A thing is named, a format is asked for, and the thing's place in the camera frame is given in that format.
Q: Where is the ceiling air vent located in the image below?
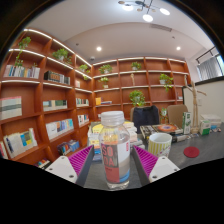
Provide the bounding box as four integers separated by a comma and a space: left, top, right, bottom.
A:
149, 23, 173, 33

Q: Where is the dark blue office chair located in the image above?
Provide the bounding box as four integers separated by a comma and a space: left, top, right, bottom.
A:
130, 105, 160, 134

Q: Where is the green and white box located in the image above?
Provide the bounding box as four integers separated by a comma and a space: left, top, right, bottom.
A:
199, 119, 212, 136

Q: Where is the white flat box stack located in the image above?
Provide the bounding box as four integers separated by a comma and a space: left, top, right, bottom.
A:
200, 114, 223, 131

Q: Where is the tan chair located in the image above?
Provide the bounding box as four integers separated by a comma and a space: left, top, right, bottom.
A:
166, 104, 189, 129

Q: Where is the flat round red coaster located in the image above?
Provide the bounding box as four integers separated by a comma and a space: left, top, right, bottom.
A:
183, 146, 201, 159

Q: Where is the wooden artist mannequin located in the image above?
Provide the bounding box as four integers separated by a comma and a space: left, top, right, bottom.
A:
183, 74, 208, 134

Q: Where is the yellow striped ceramic mug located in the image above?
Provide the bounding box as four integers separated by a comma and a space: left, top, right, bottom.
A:
147, 132, 173, 159

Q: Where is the wooden shelf unit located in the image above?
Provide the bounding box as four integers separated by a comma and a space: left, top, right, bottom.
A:
0, 27, 193, 168

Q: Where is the black ceiling track rail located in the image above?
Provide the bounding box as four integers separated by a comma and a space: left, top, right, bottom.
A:
195, 46, 218, 65

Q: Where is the branched ceiling light fixture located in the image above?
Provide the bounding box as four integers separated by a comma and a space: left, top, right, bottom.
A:
117, 0, 172, 24

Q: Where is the green and white carton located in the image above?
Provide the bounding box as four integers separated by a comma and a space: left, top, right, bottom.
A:
181, 111, 192, 135

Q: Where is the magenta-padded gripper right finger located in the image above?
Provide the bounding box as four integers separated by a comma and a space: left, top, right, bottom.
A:
132, 145, 181, 186

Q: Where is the clear plastic drink bottle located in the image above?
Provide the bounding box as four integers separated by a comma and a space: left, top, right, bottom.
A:
98, 110, 132, 191

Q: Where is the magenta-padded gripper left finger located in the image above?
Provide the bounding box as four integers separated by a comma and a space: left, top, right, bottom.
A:
44, 144, 95, 187

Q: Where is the colourful book stack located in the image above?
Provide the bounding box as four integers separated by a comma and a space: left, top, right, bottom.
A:
87, 120, 138, 162

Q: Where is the grey window curtain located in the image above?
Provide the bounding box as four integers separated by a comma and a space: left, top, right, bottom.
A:
196, 55, 224, 82

